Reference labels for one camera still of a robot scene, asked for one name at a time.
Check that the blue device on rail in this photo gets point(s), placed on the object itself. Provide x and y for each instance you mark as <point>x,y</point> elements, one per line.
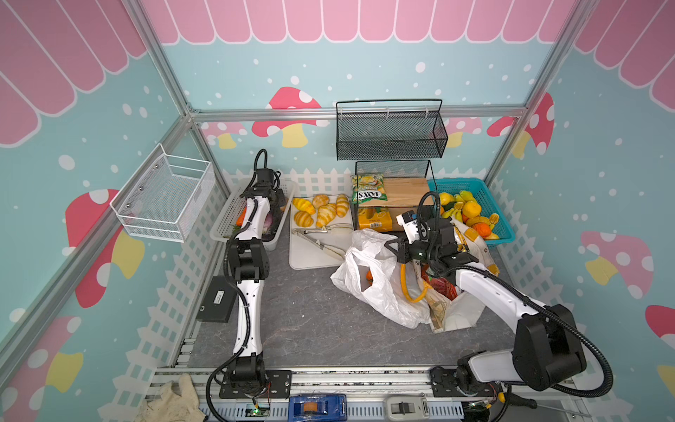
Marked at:
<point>317,408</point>

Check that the metal tongs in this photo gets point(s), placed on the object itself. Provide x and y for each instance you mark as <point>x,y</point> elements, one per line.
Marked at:
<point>311,235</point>

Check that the teal plastic fruit basket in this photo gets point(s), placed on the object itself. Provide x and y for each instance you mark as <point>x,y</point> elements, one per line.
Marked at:
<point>464,190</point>

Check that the white plastic vegetable basket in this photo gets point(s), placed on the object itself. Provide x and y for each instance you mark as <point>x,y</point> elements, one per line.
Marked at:
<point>226,222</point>

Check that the white plastic grocery bag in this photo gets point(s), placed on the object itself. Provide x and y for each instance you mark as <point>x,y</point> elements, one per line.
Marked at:
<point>368,253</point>

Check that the green Fox's candy bag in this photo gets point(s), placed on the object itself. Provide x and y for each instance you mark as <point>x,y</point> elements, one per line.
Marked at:
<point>368,187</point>

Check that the grey device on rail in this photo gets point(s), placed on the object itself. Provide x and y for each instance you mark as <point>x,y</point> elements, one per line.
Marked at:
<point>406,408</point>

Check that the toy croissant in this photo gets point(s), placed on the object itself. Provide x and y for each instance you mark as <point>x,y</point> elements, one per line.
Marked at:
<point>304,205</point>
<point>303,219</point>

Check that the toy banana bunch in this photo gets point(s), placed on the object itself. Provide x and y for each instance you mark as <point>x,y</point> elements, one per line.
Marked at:
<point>456,212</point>

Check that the white wire wall basket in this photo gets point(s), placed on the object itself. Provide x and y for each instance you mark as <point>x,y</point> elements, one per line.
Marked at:
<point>164,198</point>

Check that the black wire wooden shelf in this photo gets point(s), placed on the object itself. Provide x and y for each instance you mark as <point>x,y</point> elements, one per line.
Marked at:
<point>405,181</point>

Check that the toy croissant front left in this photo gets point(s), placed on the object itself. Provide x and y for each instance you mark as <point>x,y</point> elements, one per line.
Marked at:
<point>303,219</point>

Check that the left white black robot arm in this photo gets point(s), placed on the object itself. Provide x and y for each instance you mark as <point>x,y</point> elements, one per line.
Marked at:
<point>246,267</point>

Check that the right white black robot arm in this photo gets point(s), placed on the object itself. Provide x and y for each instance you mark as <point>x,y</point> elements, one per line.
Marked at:
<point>549,352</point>

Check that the orange toy carrot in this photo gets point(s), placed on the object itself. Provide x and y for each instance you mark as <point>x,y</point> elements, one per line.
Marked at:
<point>240,220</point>

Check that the toy striped bread loaf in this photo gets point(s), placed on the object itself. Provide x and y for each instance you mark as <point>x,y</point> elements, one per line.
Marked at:
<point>325,215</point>

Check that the cream canvas tote bag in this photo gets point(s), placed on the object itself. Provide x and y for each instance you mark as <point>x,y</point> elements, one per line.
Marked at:
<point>466,309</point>

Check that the black box on table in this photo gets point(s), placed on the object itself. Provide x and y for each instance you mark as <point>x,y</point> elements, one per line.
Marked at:
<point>218,301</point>

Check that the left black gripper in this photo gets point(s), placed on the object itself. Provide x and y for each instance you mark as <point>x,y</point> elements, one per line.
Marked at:
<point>280,197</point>

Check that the toy yellow lemon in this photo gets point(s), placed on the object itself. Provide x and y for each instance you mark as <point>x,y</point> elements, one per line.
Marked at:
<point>471,209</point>

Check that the toy orange fruit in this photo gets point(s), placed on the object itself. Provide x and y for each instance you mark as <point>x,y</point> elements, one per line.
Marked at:
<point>483,230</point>

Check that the black mesh wall basket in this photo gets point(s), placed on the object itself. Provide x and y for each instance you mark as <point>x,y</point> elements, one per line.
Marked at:
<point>386,130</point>

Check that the toy bread right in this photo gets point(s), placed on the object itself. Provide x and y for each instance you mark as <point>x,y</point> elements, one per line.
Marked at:
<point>342,205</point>

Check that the yellow snack packet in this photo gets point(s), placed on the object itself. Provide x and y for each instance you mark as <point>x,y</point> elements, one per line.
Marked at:
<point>375,218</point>

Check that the toy bread roll middle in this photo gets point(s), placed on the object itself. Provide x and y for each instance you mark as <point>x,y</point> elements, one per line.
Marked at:
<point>320,200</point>

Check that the toy croissant back left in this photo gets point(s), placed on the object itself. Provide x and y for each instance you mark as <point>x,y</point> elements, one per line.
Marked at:
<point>304,205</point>

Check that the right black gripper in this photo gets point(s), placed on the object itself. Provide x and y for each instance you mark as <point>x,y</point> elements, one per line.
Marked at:
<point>440,254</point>

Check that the beige cloth rag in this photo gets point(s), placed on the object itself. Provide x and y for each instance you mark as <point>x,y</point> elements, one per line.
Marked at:
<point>169,406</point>

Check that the white cutting board tray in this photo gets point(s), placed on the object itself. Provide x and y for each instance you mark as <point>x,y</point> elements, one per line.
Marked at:
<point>304,256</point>

